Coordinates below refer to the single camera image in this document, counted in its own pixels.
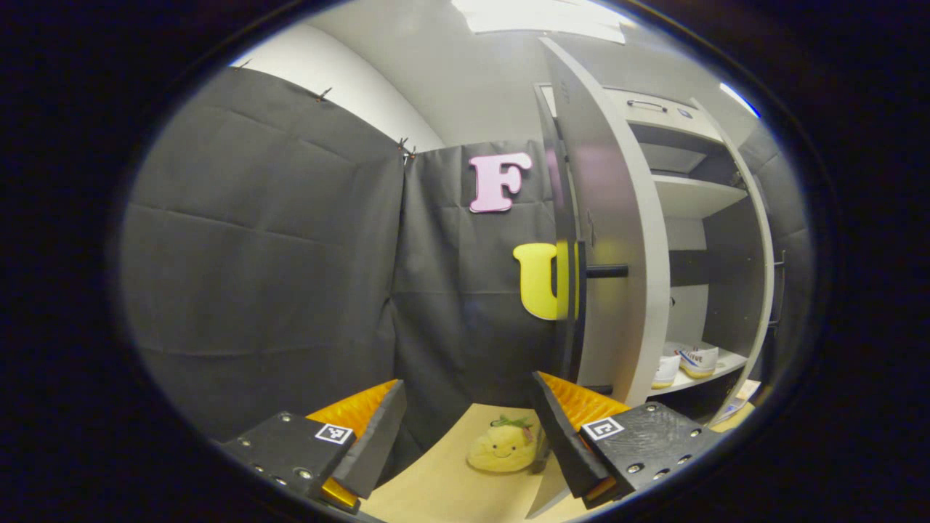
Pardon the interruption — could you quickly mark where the white cabinet door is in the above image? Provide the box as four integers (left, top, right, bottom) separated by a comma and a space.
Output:
690, 98, 789, 426
527, 36, 673, 518

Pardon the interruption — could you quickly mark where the white cabinet drawer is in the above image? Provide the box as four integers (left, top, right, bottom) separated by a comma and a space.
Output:
603, 87, 724, 142

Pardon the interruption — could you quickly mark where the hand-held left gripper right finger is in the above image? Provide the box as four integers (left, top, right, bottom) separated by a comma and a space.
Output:
530, 370, 724, 509

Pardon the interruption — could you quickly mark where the white striped canvas shoe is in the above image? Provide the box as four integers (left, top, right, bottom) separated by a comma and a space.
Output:
679, 344, 720, 378
652, 354, 682, 389

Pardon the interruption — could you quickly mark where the large ceiling light panel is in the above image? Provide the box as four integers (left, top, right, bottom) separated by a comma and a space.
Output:
450, 0, 627, 44

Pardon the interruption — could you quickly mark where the yellow plush toy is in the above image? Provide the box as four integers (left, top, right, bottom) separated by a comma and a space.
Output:
467, 414, 540, 474

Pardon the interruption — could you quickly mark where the white and grey shoe cabinet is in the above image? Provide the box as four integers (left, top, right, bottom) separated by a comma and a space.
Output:
534, 80, 771, 422

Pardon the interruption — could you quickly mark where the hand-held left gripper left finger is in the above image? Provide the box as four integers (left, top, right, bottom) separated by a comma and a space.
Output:
218, 379, 408, 515

